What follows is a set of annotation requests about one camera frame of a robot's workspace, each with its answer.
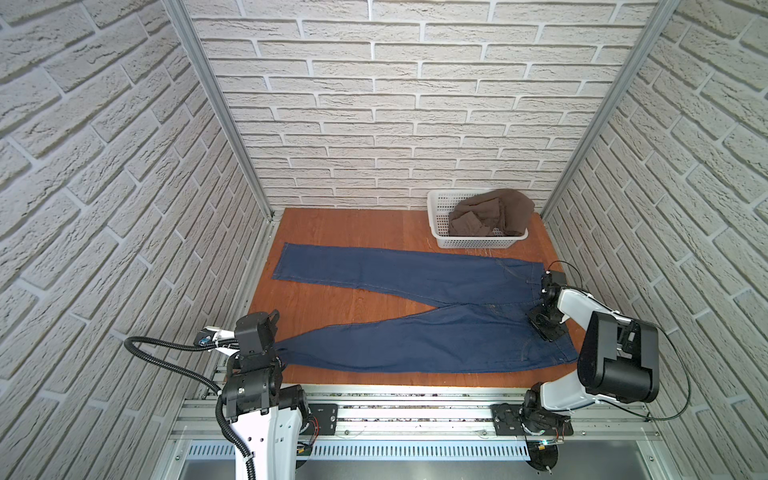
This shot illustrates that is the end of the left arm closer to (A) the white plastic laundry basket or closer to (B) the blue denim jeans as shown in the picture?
(B) the blue denim jeans

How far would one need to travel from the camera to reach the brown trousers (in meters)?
1.07

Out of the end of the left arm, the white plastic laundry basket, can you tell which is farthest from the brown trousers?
the end of the left arm

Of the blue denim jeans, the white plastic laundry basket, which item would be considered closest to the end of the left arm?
the blue denim jeans

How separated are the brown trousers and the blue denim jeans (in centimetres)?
12

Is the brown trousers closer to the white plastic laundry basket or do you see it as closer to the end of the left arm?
the white plastic laundry basket

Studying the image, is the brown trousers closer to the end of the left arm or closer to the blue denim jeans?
the blue denim jeans

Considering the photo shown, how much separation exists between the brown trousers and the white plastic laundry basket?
0.08ft

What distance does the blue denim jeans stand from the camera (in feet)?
2.74

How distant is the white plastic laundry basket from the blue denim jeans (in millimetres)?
52

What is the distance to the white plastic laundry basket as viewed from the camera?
3.45 feet
